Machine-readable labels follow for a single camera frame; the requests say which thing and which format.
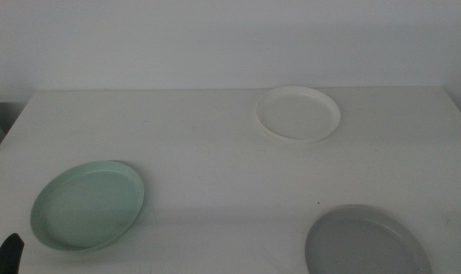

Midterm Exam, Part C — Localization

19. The pale green shallow bowl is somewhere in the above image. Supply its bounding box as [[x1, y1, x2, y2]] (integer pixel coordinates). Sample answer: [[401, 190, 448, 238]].
[[30, 160, 145, 253]]

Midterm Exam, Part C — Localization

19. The white shallow bowl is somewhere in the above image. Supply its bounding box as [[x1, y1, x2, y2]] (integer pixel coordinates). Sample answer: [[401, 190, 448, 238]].
[[255, 85, 342, 144]]

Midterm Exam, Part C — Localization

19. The grey shallow bowl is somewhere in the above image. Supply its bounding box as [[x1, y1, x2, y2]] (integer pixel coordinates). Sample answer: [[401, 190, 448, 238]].
[[304, 204, 433, 274]]

